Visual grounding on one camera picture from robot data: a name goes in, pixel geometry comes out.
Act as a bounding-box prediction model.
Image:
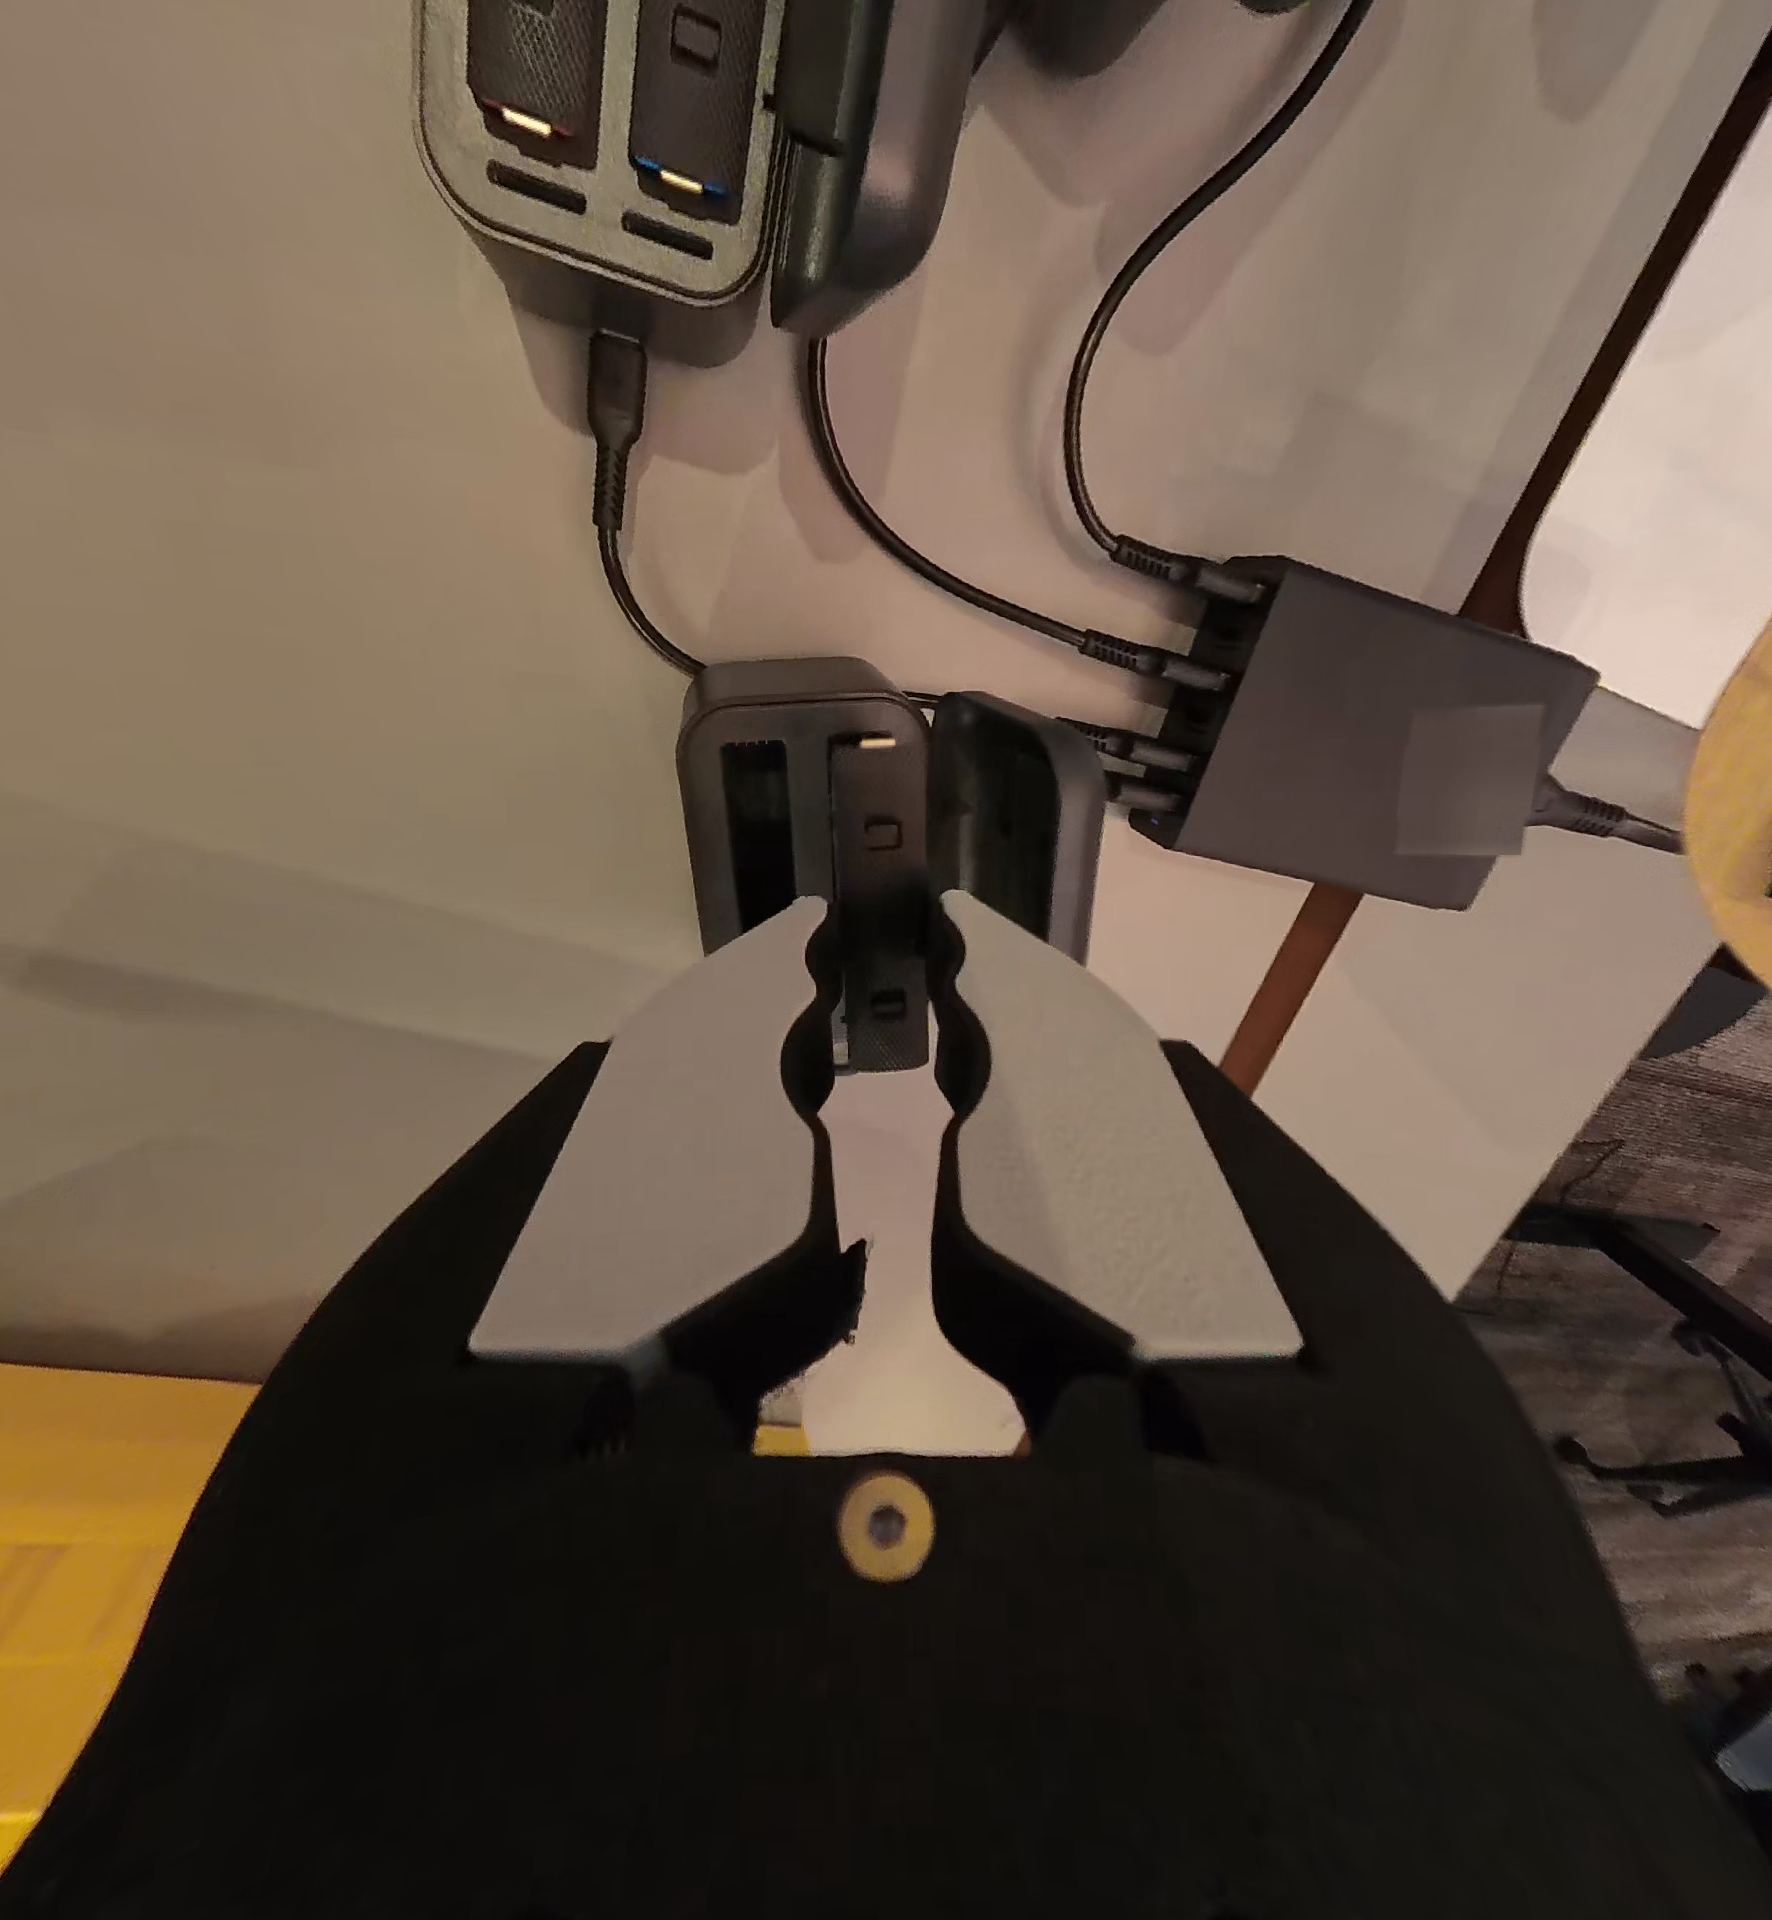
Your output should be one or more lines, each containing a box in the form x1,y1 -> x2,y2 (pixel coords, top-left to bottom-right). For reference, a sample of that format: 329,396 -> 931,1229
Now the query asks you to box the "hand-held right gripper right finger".
933,896 -> 1310,1375

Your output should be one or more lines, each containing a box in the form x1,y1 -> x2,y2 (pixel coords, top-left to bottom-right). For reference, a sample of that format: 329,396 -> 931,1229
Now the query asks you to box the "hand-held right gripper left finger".
467,896 -> 846,1375

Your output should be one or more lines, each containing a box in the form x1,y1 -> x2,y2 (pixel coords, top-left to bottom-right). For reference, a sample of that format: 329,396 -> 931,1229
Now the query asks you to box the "black usb hub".
1165,556 -> 1603,921

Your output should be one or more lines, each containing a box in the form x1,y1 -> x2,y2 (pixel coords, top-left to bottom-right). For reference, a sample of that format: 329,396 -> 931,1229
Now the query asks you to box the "yellow plastic bin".
0,1358 -> 263,1920

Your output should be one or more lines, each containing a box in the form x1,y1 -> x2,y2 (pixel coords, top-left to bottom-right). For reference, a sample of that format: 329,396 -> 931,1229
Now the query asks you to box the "red-edged black battery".
467,0 -> 606,169

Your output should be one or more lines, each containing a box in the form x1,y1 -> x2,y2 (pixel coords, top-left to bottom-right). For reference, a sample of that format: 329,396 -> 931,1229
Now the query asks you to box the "black metal stand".
1503,1186 -> 1772,1801

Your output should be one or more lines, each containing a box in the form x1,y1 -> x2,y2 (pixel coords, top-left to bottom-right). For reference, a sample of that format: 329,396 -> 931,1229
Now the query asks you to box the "black charging cable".
582,324 -> 715,677
1067,0 -> 1375,587
1090,720 -> 1202,842
812,330 -> 1226,668

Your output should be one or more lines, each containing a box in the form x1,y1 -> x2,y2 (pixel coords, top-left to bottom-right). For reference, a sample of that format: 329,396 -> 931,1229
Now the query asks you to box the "black power cable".
1556,765 -> 1698,863

